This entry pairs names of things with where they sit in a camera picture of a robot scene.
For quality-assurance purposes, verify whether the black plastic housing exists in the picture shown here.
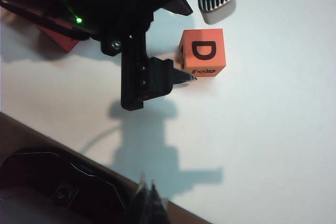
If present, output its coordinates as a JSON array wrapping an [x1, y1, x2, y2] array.
[[0, 145, 129, 224]]

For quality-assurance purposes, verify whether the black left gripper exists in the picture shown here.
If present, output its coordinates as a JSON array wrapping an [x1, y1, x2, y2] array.
[[99, 11, 197, 111]]

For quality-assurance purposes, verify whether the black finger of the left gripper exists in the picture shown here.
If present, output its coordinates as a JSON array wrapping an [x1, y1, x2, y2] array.
[[162, 0, 194, 16]]

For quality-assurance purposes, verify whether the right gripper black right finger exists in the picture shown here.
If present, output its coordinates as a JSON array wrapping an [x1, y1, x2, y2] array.
[[151, 179, 169, 224]]

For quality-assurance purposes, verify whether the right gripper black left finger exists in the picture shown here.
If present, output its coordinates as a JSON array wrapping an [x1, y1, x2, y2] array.
[[125, 172, 153, 224]]

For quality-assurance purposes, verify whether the orange block number 2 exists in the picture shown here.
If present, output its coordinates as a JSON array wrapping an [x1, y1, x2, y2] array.
[[179, 28, 226, 78]]

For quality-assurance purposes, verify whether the pink block number 5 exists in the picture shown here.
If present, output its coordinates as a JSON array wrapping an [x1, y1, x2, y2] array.
[[33, 8, 80, 53]]

